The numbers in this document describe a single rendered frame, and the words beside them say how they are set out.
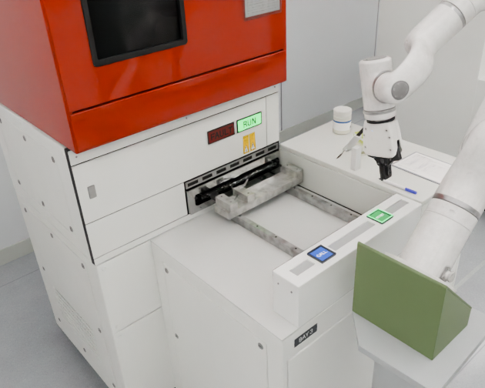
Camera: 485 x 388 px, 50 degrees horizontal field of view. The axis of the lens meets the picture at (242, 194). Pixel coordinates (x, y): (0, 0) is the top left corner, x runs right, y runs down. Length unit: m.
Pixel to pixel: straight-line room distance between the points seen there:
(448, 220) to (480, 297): 1.60
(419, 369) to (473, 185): 0.45
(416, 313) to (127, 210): 0.90
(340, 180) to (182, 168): 0.55
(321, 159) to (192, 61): 0.61
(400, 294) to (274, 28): 0.95
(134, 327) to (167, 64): 0.93
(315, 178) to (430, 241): 0.73
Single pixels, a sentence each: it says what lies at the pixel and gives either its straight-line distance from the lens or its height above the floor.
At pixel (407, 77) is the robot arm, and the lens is 1.35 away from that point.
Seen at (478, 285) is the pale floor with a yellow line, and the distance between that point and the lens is 2.97.
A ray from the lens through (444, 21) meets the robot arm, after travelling 1.48.
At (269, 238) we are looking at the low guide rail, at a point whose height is 0.84.
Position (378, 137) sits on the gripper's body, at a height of 1.22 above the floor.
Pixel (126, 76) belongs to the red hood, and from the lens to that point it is 1.48.
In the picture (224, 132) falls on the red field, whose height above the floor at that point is 1.10.
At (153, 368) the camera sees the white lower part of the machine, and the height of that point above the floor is 0.26.
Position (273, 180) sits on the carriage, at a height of 0.88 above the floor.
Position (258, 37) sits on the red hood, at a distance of 1.75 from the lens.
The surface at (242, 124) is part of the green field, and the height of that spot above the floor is 1.10.
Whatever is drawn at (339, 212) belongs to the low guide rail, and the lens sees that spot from 1.82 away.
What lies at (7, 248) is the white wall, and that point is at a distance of 3.31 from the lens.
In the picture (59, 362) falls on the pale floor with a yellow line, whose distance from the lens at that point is 2.62.
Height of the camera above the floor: 1.82
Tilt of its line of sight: 30 degrees down
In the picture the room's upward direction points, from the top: 3 degrees counter-clockwise
